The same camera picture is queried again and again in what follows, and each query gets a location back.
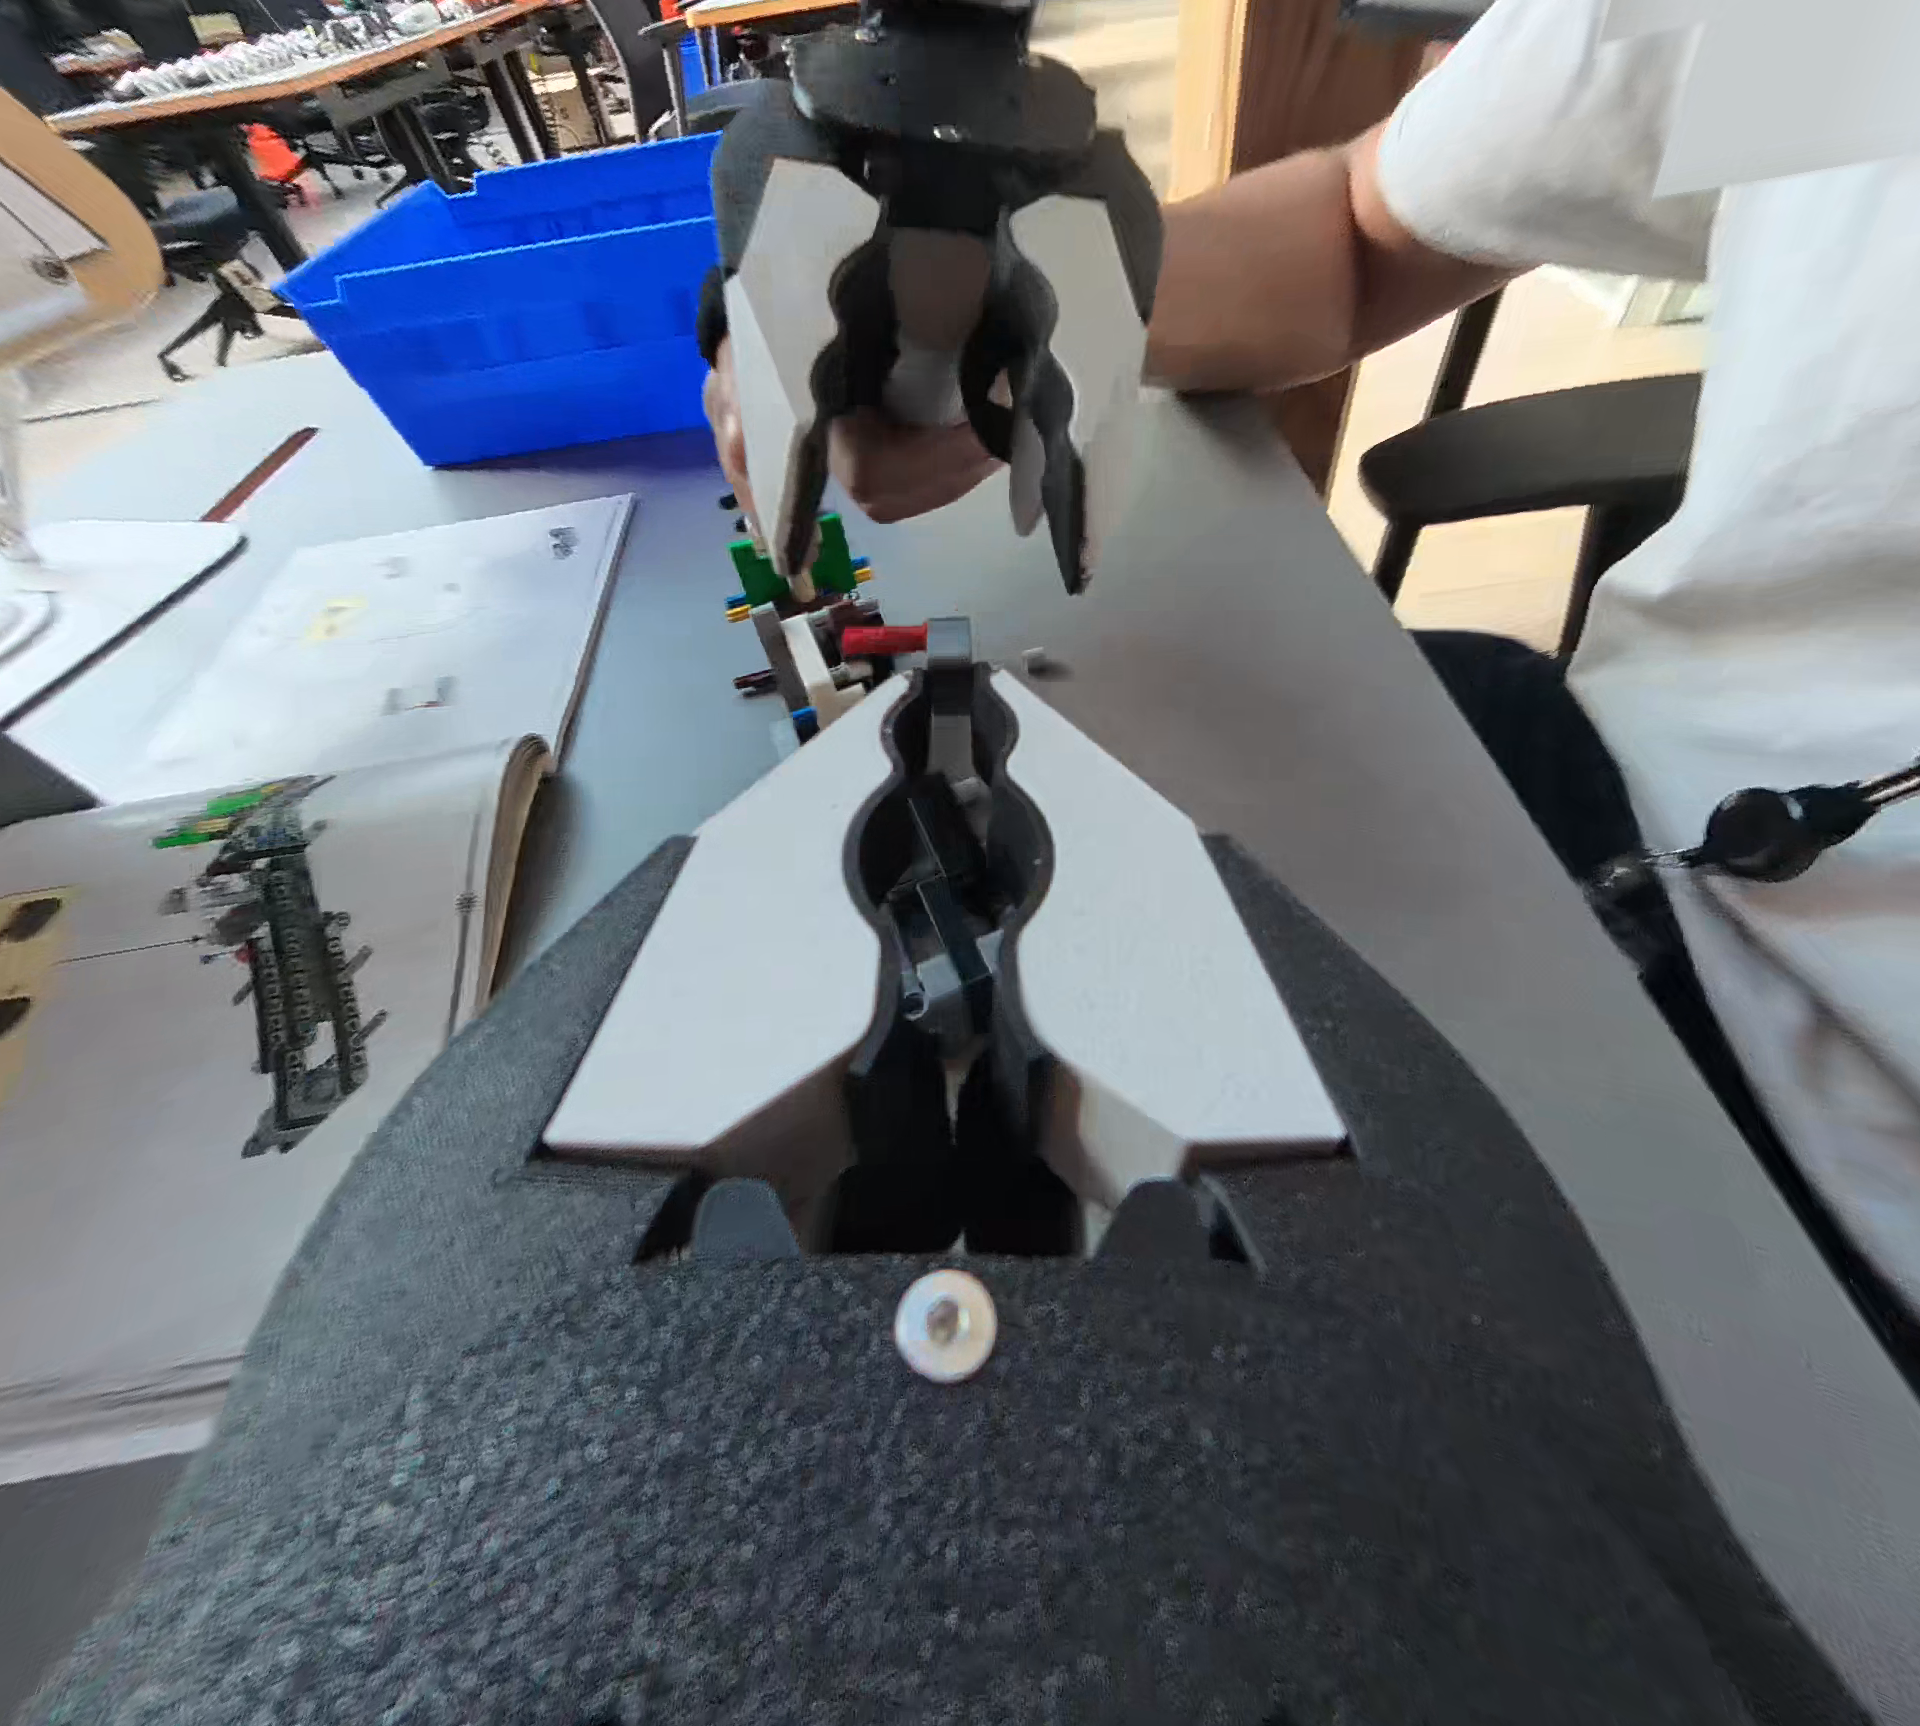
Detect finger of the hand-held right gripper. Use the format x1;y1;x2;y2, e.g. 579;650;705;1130
966;191;1152;597
724;159;909;603

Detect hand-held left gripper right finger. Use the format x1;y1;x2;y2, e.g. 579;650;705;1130
959;670;1350;1252

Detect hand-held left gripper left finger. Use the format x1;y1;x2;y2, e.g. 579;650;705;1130
544;676;963;1253

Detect partly built lego model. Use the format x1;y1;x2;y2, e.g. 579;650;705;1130
720;503;966;748

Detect grey lego beam piece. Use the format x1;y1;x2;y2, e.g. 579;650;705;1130
884;616;1011;1055

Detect person's right forearm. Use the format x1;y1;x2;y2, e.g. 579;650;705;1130
1148;121;1519;395

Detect person's right hand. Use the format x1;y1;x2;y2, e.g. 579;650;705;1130
827;412;1011;528

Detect blue plastic bin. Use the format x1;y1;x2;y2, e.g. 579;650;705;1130
275;127;730;470

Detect black office chair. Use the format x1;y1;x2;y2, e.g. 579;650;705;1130
528;0;680;146

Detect dark trousers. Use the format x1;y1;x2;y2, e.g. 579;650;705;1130
1410;631;1920;1325

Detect open instruction booklet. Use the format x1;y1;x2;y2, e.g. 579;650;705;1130
0;494;641;1489

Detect brown wooden strip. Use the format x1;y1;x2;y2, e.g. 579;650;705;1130
201;427;320;526

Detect long wooden desk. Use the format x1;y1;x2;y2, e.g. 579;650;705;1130
45;0;560;140

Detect black swivel stool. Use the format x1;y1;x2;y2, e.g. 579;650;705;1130
147;184;328;385

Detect black badge reel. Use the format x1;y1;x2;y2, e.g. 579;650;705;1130
1593;754;1920;895

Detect curved plywood panel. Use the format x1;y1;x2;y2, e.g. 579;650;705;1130
0;87;167;382

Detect person in white shirt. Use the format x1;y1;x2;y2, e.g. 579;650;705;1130
1377;0;1920;1308

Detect wooden post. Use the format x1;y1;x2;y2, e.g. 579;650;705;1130
1172;0;1405;501

